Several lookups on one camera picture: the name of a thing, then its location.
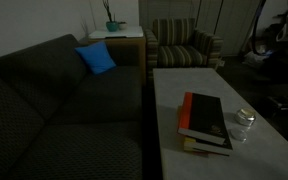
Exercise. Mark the silver round bottle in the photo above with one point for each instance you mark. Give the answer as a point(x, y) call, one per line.
point(245, 116)

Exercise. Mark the wooden side table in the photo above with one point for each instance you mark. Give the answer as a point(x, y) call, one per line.
point(127, 51)

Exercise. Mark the striped armchair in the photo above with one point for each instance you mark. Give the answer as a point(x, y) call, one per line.
point(176, 43)

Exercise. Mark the blue cushion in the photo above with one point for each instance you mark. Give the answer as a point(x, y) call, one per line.
point(97, 57)

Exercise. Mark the white tray on side table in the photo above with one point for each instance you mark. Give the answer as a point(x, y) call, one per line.
point(129, 32)

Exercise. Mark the black book orange spine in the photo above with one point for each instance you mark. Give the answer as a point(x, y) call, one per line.
point(201, 117)

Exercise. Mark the small white pot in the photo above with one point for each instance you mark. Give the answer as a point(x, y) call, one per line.
point(122, 25)

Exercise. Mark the teal plant pot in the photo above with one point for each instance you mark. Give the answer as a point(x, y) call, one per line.
point(112, 26)

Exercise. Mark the dark grey sofa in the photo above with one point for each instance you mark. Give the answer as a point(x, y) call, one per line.
point(59, 121)

